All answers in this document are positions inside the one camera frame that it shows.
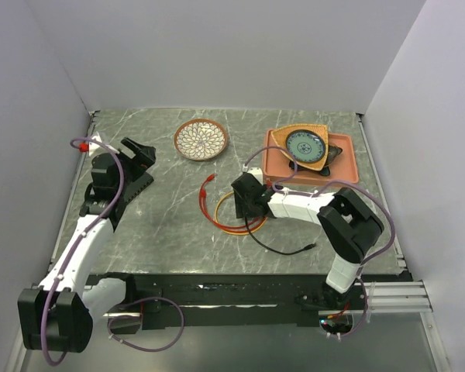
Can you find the orange ethernet cable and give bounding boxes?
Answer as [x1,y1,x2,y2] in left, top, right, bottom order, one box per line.
[214,190,267,236]

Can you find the floral patterned brown plate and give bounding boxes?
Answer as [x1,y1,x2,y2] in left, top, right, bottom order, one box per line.
[174,119,228,161]

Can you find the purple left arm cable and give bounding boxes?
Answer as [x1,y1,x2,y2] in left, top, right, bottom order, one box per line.
[41,137,126,366]

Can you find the black ethernet cable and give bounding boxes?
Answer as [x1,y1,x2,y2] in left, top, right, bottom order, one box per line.
[244,215,317,256]

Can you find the red ethernet cable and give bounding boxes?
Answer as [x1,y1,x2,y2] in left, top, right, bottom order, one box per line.
[198,174,268,233]

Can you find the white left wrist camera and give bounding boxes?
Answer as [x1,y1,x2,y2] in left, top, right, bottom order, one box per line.
[87,132,102,157]

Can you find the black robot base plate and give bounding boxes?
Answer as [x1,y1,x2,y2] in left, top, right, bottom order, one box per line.
[85,272,367,331]

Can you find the orange triangular woven plate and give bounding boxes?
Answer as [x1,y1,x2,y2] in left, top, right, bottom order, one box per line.
[271,123,329,171]

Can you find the black network switch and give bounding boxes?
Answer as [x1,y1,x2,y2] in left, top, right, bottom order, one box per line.
[114,172,154,219]

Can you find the pink rectangular tray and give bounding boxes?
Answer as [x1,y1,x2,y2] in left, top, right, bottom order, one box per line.
[262,133,359,186]

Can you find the aluminium frame rail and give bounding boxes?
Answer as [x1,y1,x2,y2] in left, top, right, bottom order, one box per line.
[364,281,432,313]

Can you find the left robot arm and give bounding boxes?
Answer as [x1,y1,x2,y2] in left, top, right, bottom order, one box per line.
[18,137,156,353]

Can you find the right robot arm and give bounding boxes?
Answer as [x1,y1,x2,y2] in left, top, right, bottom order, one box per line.
[232,173,384,309]

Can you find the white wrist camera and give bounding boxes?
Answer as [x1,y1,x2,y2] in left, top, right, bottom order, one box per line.
[87,132,102,157]
[242,165,264,184]

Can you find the teal round patterned plate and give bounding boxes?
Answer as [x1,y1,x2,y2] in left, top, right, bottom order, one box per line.
[286,129,326,163]

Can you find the black dish under plates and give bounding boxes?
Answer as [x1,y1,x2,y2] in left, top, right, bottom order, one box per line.
[298,144,343,177]

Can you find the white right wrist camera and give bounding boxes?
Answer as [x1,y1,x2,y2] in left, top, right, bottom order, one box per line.
[242,165,264,184]

